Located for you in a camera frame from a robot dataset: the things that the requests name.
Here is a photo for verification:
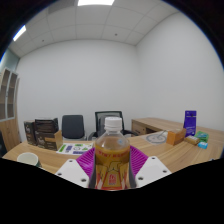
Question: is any square ceiling light panel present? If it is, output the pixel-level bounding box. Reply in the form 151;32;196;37
77;0;115;7
12;24;27;42

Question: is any round white disc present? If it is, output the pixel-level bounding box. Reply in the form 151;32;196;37
145;132;168;145

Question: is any wide dark brown box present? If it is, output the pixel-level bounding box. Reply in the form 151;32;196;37
34;117;64;151

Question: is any green white-lined mug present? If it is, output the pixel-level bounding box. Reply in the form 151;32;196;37
16;151;43;168

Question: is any printed white leaflet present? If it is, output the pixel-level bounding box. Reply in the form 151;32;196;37
55;142;94;156

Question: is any yellow-labelled tea drink bottle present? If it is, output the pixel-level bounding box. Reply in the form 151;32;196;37
93;116;132;191

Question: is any wooden side desk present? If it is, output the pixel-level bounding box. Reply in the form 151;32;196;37
130;116;186;136

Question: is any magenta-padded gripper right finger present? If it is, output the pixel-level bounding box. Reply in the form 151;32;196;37
128;145;172;188

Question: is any small light blue box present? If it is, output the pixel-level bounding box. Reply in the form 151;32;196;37
197;141;209;150

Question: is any purple upright box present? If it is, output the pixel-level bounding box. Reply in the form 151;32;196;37
182;110;198;137

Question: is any small tan box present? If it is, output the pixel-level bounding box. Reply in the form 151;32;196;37
184;135;201;146

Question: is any black mesh-back office chair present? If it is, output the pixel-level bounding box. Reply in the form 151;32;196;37
87;110;138;141

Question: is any wooden glass-door shelf cabinet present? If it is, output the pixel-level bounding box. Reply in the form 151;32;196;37
0;67;21;153

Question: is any black solid-back office chair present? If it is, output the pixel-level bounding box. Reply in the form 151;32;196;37
61;114;87;141

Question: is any green flat box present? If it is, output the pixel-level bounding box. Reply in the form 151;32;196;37
194;130;210;143

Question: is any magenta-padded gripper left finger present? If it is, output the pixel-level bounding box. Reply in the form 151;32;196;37
54;147;97;189

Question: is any orange cardboard box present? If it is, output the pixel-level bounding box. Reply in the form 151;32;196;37
166;128;187;146

